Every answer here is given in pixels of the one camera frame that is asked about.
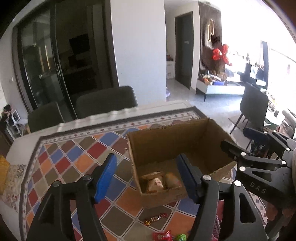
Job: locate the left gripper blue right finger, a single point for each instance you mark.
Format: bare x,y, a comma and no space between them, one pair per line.
191,177

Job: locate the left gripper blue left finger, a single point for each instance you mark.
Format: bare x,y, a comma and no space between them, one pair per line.
102,176

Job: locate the green lollipop toy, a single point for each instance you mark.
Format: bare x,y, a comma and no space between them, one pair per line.
181,237

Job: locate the dark grey dining chair right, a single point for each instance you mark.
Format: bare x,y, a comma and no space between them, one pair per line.
106,100

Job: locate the yellow woven tissue box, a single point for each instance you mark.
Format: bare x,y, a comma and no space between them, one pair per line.
4,167

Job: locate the white shelf with toys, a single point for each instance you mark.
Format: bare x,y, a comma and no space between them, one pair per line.
169,67

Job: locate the red bow decoration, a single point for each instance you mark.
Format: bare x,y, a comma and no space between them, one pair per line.
221,54

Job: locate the black glass sliding door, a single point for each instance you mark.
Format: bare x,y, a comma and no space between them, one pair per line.
63,50

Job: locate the dark grey dining chair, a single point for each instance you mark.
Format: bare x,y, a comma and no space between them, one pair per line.
106,100
46,116

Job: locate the gold red wrapped candy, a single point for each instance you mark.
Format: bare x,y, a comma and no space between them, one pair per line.
155,218

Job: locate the tan bread snack bag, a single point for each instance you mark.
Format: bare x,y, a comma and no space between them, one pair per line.
159,181

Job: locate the dark grey chair by window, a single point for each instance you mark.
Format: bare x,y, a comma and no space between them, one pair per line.
253,107

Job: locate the floral placemat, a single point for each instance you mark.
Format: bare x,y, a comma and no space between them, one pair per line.
12,186

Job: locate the pink snack packet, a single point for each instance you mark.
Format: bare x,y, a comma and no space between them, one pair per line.
162,236

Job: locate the person's right hand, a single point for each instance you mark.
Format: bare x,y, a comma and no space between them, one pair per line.
272,212

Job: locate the white tv cabinet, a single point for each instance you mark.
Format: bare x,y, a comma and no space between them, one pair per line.
230,89

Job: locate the dark grey dining chair left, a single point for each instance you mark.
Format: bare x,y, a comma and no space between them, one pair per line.
46,116

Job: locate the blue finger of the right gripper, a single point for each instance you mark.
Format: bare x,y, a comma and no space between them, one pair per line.
262,138
234,151

